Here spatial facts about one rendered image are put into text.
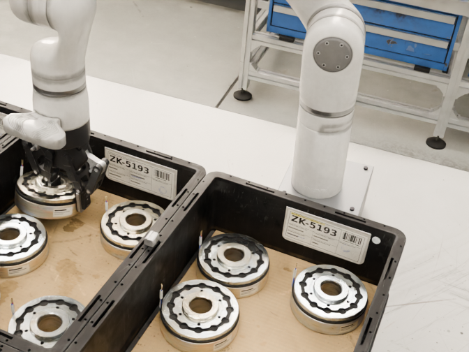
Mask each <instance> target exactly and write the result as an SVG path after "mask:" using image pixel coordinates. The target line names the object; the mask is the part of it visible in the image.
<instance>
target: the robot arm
mask: <svg viewBox="0 0 469 352"><path fill-rule="evenodd" d="M286 1H287V2H288V3H289V4H290V6H291V7H292V9H293V10H294V12H296V14H297V16H298V17H299V19H300V20H301V22H302V24H303V25H304V27H305V28H306V37H305V40H304V47H303V52H302V60H301V76H300V84H299V91H300V94H299V109H298V118H297V131H296V138H295V151H294V158H293V164H292V178H291V183H292V186H293V187H294V189H295V190H296V191H297V192H298V193H300V194H301V195H303V196H306V197H309V198H315V199H325V198H331V197H332V196H335V195H336V194H337V193H338V192H339V191H340V190H341V188H342V184H343V176H344V172H345V164H346V159H347V155H348V146H349V142H350V134H351V128H352V120H353V115H354V111H355V102H356V98H357V93H358V88H359V80H360V75H361V71H362V63H363V58H364V46H365V39H366V26H365V23H364V20H363V17H362V16H361V14H360V13H359V11H358V10H357V9H356V8H355V7H354V6H353V5H352V4H351V2H350V1H349V0H286ZM9 4H10V9H11V10H12V12H13V14H14V15H15V16H16V17H17V18H18V19H19V20H21V21H23V22H26V23H29V24H34V25H37V26H40V27H45V28H48V29H52V30H55V31H57V32H58V35H59V36H57V37H49V38H43V39H41V40H39V41H37V42H36V43H34V44H33V46H32V48H31V51H30V64H31V77H32V85H33V94H32V102H33V112H29V113H12V114H9V115H7V116H6V117H4V118H3V129H4V131H5V132H6V133H7V134H9V135H12V136H15V137H16V138H20V139H22V140H23V141H22V146H23V148H24V150H25V153H26V155H27V158H28V160H29V163H30V165H31V168H32V170H33V172H34V173H35V174H36V175H42V176H43V179H44V180H45V181H46V185H49V186H59V185H61V177H60V176H58V174H59V172H60V168H61V169H63V170H65V171H66V172H67V174H68V178H69V180H70V181H72V182H73V185H74V187H75V191H76V192H75V202H76V209H77V212H81V213H82V212H83V211H84V210H85V209H86V208H87V207H88V206H89V205H90V203H91V199H90V195H91V194H92V193H93V192H94V191H95V190H96V189H97V188H98V187H100V186H101V184H102V182H103V178H104V176H105V173H106V171H107V167H108V166H109V163H110V162H109V160H108V159H107V158H102V159H101V160H100V159H99V158H97V157H96V156H94V155H93V154H92V150H91V148H90V145H89V139H90V135H91V127H90V114H89V95H88V91H87V84H86V70H85V56H86V51H87V45H88V41H89V35H90V32H91V28H92V24H93V22H94V18H95V14H96V0H9ZM38 158H39V160H40V164H38V162H37V159H38ZM87 162H88V163H89V165H90V167H89V166H88V163H87ZM89 168H90V169H89ZM89 172H90V173H91V175H90V177H89ZM81 178H82V183H81Z"/></svg>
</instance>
